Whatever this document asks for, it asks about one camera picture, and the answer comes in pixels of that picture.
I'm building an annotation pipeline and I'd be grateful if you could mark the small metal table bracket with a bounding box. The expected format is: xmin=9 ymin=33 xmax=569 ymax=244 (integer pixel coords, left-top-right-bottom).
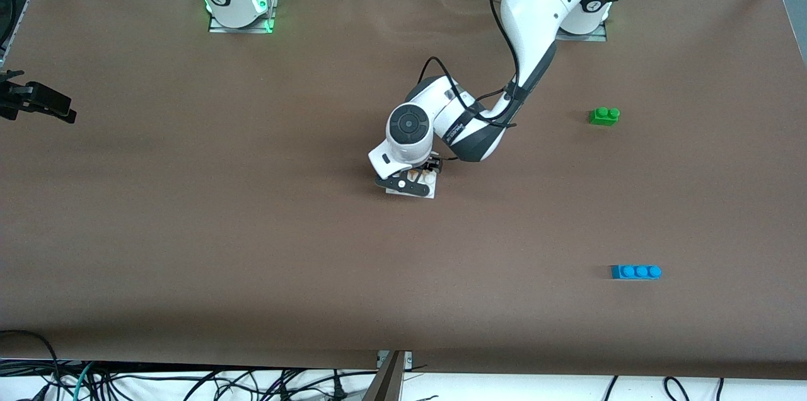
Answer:
xmin=376 ymin=351 xmax=413 ymax=369

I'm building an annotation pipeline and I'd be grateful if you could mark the black floor cable loop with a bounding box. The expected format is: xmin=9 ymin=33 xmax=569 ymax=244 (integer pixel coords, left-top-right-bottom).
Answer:
xmin=663 ymin=376 xmax=692 ymax=401

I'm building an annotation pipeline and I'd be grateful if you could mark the black hanging cable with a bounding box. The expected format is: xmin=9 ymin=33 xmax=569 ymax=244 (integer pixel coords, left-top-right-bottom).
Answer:
xmin=0 ymin=0 xmax=20 ymax=55

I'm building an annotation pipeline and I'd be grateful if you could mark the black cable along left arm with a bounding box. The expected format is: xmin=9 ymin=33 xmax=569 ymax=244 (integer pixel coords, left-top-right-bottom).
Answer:
xmin=424 ymin=0 xmax=528 ymax=129

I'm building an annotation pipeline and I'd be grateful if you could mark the black looping floor cable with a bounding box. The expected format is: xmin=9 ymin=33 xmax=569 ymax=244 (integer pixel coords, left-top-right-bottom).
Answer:
xmin=0 ymin=330 xmax=62 ymax=401

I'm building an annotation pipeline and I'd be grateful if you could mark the blue three-stud block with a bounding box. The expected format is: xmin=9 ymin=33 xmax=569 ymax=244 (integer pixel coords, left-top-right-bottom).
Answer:
xmin=610 ymin=264 xmax=662 ymax=281

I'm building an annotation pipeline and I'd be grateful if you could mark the white studded base plate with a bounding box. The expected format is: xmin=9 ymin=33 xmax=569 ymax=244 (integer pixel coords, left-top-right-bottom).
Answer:
xmin=394 ymin=169 xmax=438 ymax=201

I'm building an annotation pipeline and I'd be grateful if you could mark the aluminium profile beam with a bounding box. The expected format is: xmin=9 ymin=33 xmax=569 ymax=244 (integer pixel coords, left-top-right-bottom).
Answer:
xmin=361 ymin=351 xmax=405 ymax=401

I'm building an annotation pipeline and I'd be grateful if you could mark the brown table cover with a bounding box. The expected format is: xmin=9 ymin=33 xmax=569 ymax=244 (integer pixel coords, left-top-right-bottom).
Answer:
xmin=0 ymin=0 xmax=807 ymax=381

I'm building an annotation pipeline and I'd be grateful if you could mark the teal floor cable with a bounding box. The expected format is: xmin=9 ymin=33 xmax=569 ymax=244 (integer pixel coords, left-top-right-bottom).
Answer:
xmin=73 ymin=361 xmax=96 ymax=401

